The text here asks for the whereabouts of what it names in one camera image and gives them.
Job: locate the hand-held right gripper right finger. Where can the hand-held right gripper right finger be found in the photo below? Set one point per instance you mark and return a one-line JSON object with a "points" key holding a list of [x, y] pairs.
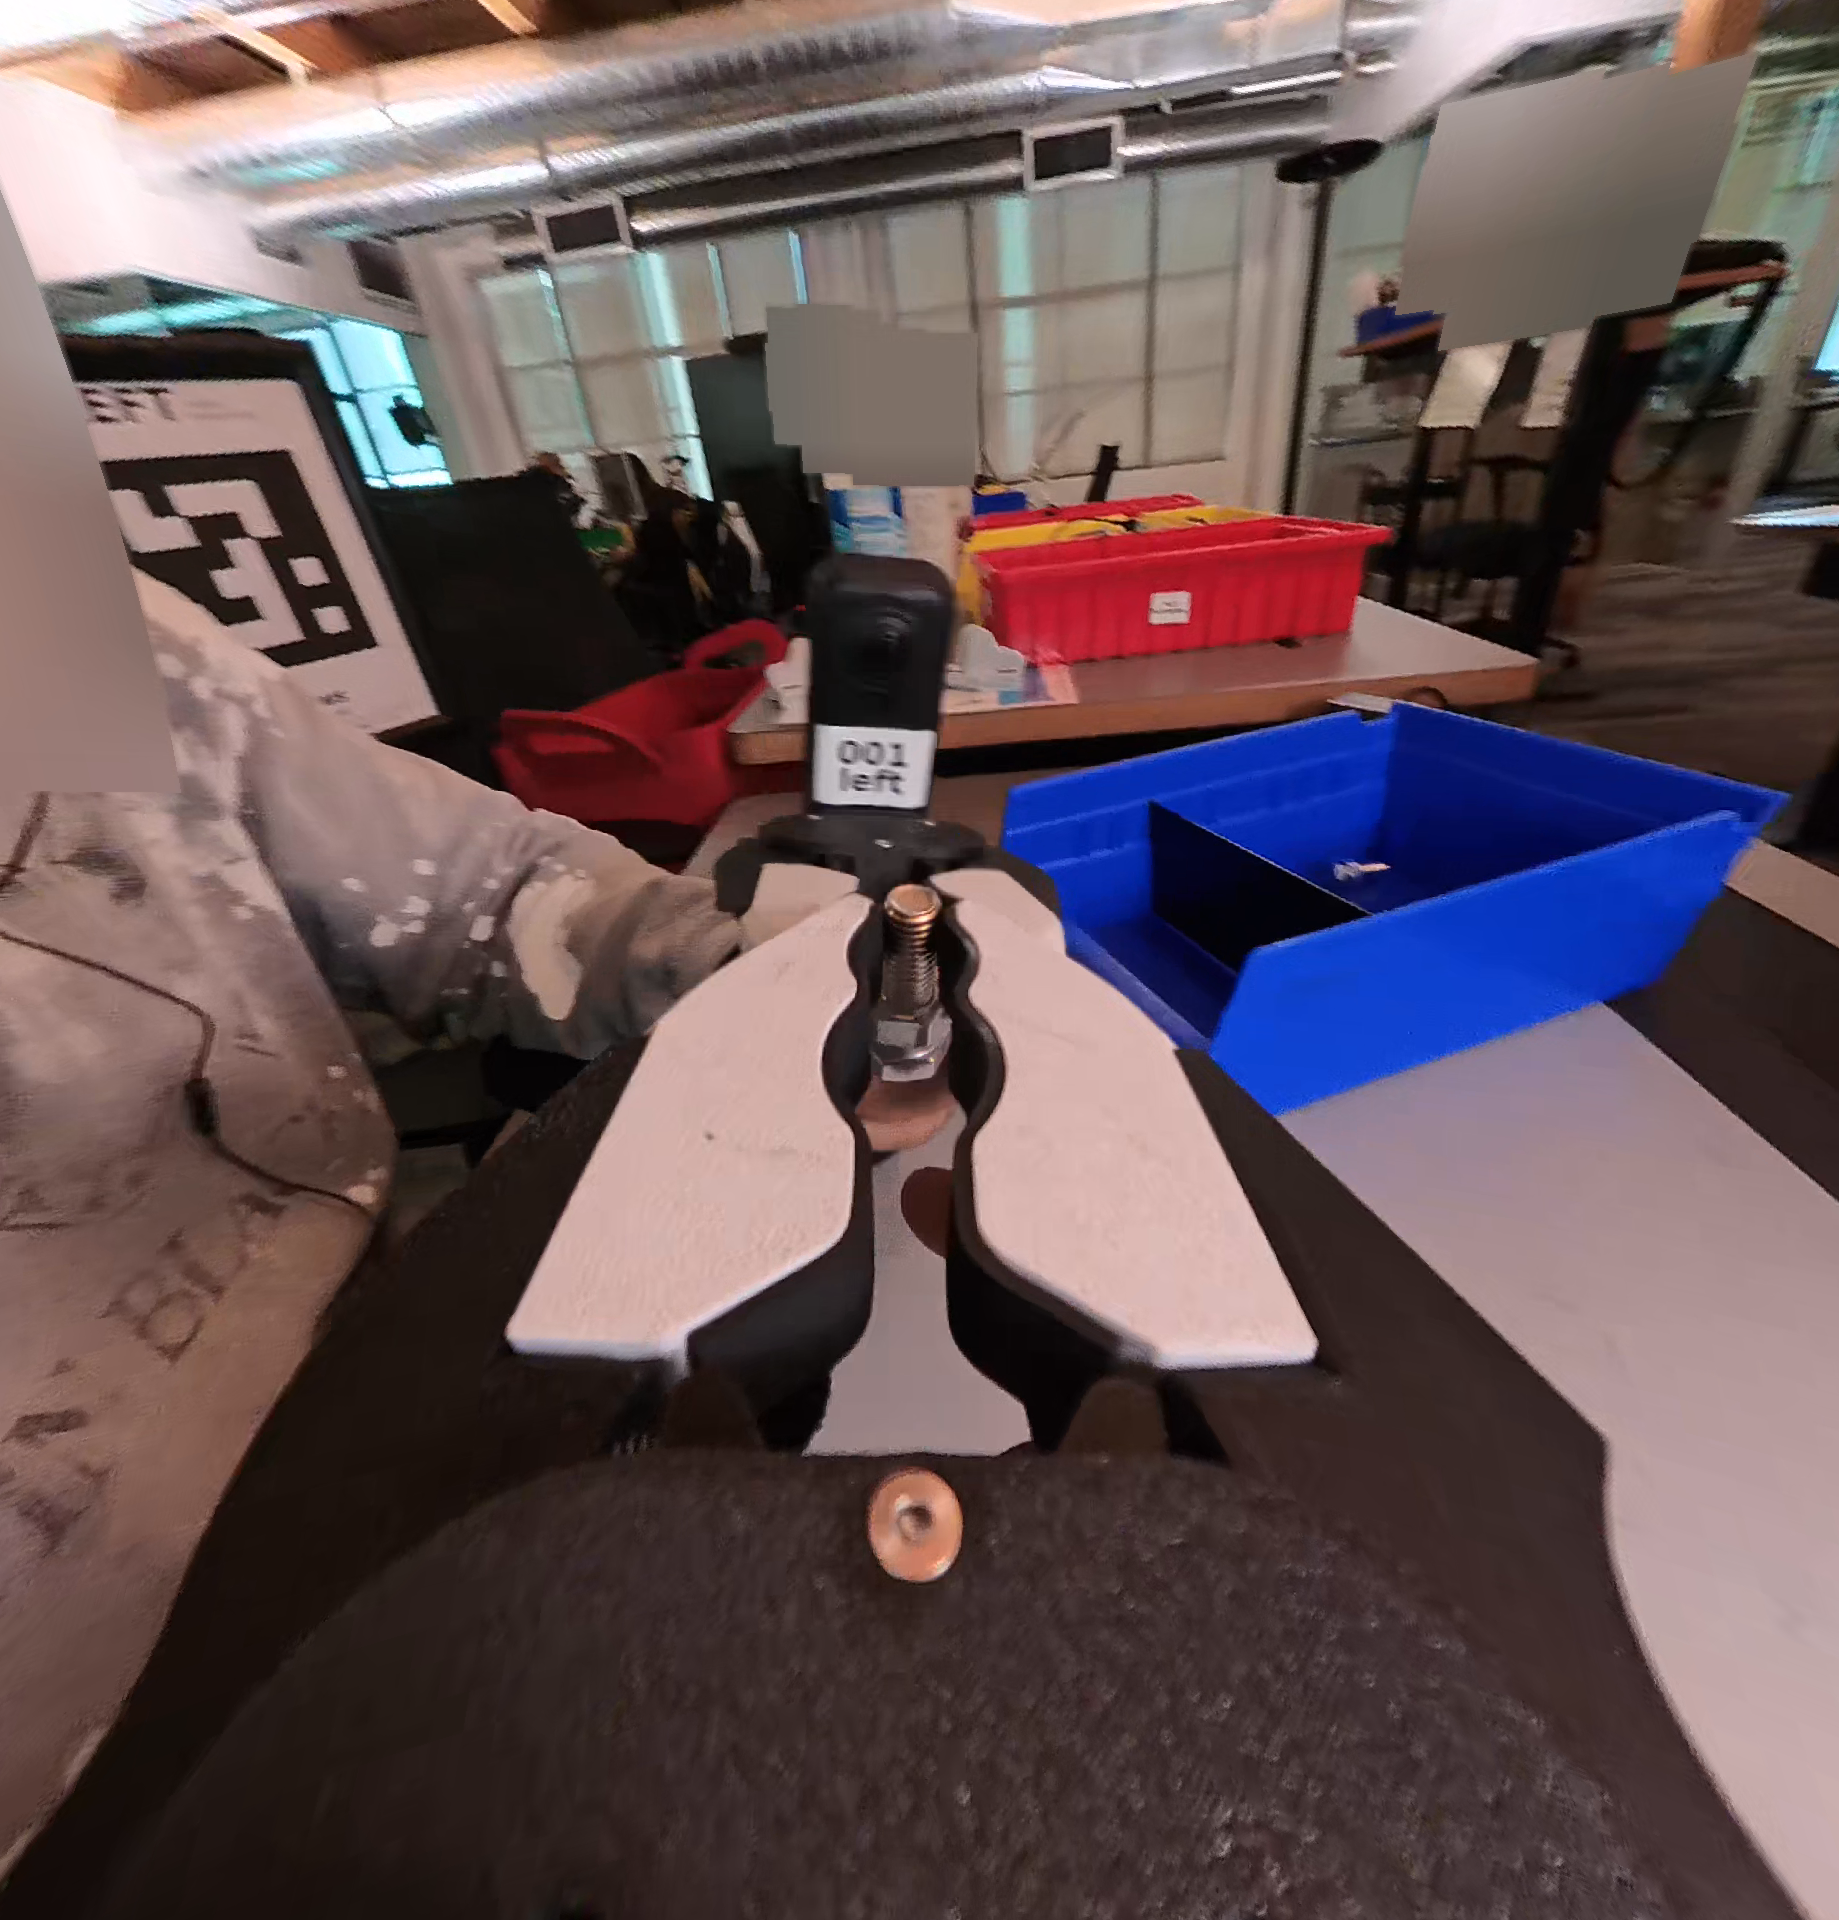
{"points": [[1130, 1200]]}

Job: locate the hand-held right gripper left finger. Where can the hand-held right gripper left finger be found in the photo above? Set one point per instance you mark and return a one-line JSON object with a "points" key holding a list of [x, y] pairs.
{"points": [[681, 1185]]}

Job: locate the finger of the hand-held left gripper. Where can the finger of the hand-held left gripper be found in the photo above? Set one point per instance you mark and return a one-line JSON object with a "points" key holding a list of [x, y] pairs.
{"points": [[1016, 908], [792, 901]]}

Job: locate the silver hex nut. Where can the silver hex nut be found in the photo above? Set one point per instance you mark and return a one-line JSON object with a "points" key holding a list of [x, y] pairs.
{"points": [[908, 1041]]}

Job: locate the blue plastic bin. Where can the blue plastic bin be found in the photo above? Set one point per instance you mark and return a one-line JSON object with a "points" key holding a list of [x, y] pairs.
{"points": [[1461, 961]]}

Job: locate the person's left forearm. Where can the person's left forearm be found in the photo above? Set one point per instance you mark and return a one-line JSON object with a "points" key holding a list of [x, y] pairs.
{"points": [[486, 916]]}

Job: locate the person's right hand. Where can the person's right hand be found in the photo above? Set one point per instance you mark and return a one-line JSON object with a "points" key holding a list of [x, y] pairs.
{"points": [[926, 1208]]}

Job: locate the person's left hand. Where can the person's left hand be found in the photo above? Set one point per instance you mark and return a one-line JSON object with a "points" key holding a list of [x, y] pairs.
{"points": [[908, 1116]]}

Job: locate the small white blue object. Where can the small white blue object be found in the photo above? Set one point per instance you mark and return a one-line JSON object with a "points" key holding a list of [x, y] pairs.
{"points": [[987, 660]]}

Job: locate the blue-white wipes tub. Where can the blue-white wipes tub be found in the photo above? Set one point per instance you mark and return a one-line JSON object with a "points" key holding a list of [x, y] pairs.
{"points": [[866, 525]]}

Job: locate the white box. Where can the white box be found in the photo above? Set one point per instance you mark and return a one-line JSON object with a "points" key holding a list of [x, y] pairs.
{"points": [[936, 525]]}

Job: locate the black bin divider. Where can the black bin divider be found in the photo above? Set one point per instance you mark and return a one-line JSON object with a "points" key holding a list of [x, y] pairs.
{"points": [[1236, 901]]}

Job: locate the black partition panel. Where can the black partition panel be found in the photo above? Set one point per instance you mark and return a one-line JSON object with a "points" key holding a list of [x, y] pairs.
{"points": [[500, 601]]}

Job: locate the black framed marker board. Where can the black framed marker board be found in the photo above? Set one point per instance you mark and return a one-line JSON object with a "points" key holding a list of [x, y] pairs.
{"points": [[260, 570]]}

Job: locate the black floor lamp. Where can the black floor lamp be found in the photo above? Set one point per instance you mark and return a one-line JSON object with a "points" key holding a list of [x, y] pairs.
{"points": [[1332, 158]]}

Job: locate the silver air duct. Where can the silver air duct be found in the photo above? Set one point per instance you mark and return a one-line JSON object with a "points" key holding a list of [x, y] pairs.
{"points": [[710, 90]]}

